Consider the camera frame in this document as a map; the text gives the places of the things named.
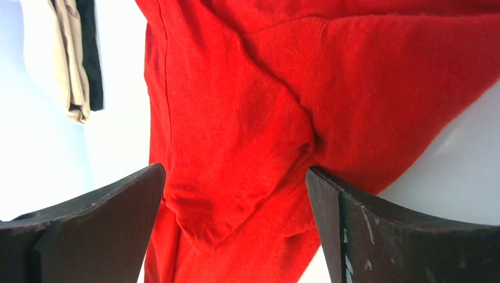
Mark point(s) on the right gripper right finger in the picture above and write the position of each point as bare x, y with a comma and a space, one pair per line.
368, 239

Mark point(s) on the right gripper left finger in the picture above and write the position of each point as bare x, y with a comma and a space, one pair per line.
100, 236

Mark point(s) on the red t shirt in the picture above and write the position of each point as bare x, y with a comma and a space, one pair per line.
245, 96

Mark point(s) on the folded black t shirt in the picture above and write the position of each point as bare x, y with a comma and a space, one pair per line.
91, 59

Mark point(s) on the folded beige t shirt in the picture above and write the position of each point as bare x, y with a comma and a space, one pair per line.
53, 55

